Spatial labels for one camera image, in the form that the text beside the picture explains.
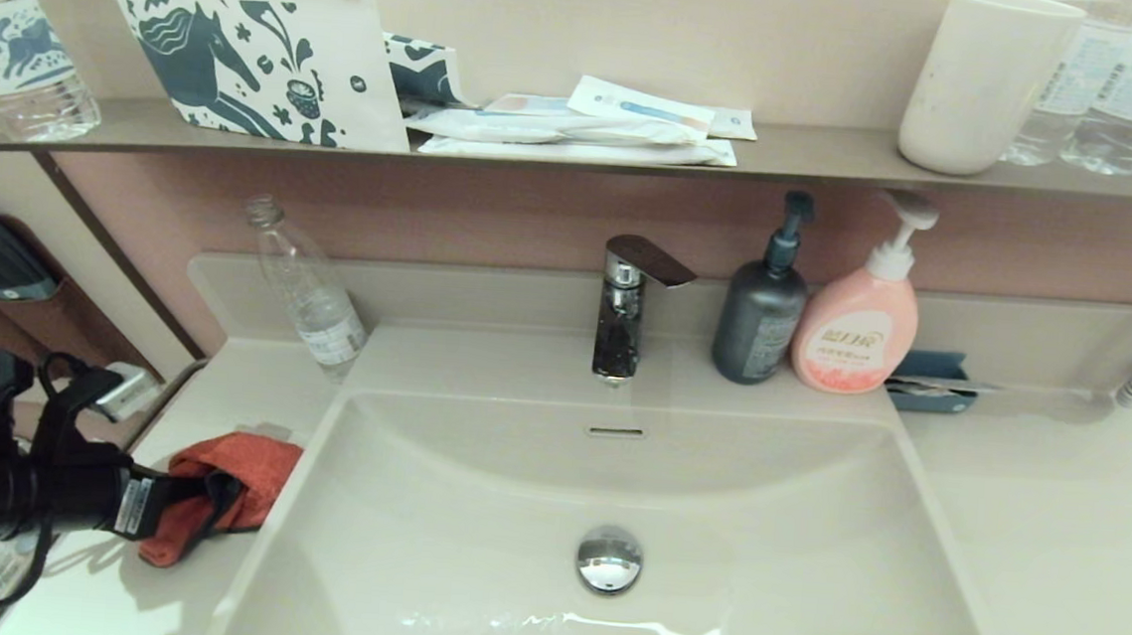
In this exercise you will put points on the orange microfibre cloth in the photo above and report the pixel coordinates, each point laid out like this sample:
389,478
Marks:
262,461

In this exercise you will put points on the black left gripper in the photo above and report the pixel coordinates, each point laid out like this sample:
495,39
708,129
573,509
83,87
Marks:
95,499

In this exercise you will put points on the white packet blue toothbrush print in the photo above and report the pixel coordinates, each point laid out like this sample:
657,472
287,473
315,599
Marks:
641,105

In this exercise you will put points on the white packet orange stripe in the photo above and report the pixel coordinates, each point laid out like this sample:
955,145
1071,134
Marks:
531,105

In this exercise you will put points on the chrome faucet body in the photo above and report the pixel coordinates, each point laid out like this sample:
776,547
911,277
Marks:
617,331

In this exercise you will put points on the flat white plastic packet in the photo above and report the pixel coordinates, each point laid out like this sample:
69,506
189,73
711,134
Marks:
578,151

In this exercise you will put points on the dark brown wall trim strip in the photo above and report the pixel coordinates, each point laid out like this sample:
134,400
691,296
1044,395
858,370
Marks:
120,256

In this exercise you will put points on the white pouch blue horse print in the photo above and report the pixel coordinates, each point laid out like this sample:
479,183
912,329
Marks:
240,64

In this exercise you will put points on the taupe wall shelf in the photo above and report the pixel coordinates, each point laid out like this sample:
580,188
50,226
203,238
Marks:
817,153

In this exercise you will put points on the pink pump soap bottle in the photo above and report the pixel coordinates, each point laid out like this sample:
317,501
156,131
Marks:
854,328

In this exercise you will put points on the white sink basin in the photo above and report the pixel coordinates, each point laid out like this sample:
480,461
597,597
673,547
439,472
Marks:
760,530

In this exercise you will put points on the clear plastic bottle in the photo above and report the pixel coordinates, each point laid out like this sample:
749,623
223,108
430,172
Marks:
313,300

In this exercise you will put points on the small white sachet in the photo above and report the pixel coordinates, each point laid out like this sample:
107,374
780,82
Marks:
732,124

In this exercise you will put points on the chrome drain stopper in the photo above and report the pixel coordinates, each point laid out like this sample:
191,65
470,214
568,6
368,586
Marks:
609,558

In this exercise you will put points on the thin silver packet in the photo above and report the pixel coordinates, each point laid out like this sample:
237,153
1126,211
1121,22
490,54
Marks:
960,385

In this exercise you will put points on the folded white blue print pouch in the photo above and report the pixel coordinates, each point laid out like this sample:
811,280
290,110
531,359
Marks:
422,71

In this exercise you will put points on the chrome faucet lever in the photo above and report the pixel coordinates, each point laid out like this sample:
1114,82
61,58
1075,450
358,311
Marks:
650,259

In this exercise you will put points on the dark grey pump bottle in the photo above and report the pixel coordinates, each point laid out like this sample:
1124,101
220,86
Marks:
757,321

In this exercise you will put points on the white plastic cup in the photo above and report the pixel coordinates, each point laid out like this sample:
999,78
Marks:
979,85

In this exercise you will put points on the blue soap tray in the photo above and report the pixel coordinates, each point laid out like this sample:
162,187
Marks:
926,365

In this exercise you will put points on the white crinkled plastic packet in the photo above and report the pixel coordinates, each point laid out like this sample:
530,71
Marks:
539,127

